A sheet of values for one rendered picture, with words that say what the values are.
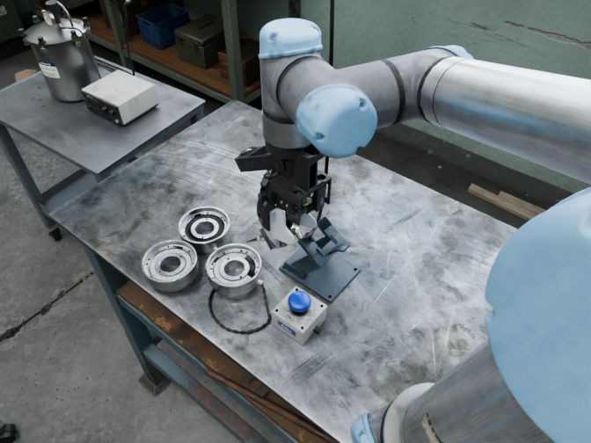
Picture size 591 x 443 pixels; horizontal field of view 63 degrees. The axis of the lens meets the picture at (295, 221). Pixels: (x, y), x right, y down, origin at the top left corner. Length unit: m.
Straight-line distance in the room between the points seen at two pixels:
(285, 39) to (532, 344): 0.43
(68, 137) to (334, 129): 1.22
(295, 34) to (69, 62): 1.21
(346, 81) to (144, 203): 0.71
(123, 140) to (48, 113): 0.31
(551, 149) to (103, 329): 1.73
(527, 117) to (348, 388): 0.54
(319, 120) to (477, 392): 0.29
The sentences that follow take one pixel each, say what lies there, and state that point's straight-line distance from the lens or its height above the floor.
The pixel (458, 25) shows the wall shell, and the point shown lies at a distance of 2.28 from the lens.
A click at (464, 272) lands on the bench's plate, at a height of 0.80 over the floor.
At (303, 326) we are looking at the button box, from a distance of 0.83.
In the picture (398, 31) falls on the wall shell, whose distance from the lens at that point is 2.41.
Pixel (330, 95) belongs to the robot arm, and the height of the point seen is 1.29.
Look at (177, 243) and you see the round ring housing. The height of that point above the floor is 0.83.
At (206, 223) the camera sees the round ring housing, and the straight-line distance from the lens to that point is 1.02.
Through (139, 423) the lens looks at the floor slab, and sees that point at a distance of 1.73.
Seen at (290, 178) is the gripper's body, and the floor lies 1.09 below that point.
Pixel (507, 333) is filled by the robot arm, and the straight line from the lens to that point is 0.25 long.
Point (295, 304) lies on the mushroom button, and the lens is 0.82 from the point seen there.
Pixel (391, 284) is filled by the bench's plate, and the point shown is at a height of 0.80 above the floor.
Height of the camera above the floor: 1.55
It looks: 46 degrees down
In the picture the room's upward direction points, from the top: straight up
